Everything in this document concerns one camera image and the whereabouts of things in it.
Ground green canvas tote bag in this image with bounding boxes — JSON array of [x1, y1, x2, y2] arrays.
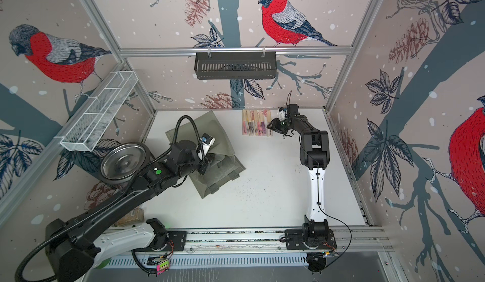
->
[[189, 111, 246, 199]]

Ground black grey wooden folding fan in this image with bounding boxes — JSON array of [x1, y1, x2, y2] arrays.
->
[[246, 110, 255, 136]]

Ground pink wooden folding fan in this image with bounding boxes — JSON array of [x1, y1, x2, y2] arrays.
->
[[242, 110, 250, 136]]

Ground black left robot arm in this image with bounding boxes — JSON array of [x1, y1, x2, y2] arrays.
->
[[45, 134, 215, 281]]

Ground brown box behind arm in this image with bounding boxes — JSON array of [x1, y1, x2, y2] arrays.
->
[[112, 208, 145, 228]]

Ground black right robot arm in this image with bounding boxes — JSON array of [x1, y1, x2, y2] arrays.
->
[[266, 104, 330, 242]]

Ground round steel plate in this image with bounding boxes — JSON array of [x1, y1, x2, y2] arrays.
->
[[99, 143, 152, 185]]

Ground pink small circuit board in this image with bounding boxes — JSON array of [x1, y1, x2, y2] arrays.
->
[[156, 259, 170, 276]]

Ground black right base connector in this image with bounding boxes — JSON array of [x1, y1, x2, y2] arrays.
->
[[306, 252, 327, 274]]

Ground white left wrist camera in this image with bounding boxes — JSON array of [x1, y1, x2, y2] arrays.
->
[[200, 133, 215, 157]]

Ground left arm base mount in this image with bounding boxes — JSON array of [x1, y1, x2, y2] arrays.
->
[[144, 218, 188, 252]]

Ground black hanging wire basket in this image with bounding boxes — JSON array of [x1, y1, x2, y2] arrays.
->
[[194, 52, 277, 80]]

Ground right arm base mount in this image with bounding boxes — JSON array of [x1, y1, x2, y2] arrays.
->
[[283, 229, 337, 250]]

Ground white mesh wall shelf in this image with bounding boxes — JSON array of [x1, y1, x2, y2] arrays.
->
[[60, 71, 138, 151]]

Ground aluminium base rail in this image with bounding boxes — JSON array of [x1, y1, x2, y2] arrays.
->
[[98, 226, 391, 253]]

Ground black corrugated cable conduit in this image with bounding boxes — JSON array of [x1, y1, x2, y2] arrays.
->
[[14, 115, 202, 282]]

